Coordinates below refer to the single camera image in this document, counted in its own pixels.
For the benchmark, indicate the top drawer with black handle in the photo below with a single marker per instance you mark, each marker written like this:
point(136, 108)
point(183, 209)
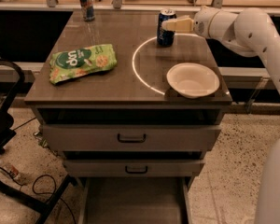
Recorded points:
point(130, 137)

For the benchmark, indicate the white paper bowl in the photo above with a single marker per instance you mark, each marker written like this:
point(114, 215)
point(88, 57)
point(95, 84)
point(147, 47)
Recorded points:
point(193, 80)

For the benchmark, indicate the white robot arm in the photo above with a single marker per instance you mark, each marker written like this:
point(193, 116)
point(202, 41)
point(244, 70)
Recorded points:
point(248, 33)

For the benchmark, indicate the open bottom drawer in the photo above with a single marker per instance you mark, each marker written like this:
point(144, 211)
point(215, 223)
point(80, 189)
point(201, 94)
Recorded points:
point(135, 200)

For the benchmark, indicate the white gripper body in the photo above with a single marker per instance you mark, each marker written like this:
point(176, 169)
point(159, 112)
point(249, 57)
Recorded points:
point(202, 22)

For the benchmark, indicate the blue pepsi can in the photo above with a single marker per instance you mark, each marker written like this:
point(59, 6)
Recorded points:
point(165, 38)

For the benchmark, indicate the black chair frame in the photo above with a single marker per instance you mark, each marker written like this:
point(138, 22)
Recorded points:
point(6, 134)

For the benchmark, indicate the green chip bag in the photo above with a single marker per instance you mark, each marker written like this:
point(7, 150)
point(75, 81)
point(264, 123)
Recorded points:
point(76, 63)

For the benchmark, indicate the middle drawer with black handle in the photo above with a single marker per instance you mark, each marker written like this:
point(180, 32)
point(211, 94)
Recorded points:
point(126, 168)

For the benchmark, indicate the grey drawer cabinet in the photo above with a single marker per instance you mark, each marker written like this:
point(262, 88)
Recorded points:
point(135, 92)

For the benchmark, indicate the drawer with black handle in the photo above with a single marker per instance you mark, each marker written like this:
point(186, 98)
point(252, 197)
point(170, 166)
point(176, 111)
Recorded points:
point(126, 168)
point(130, 137)

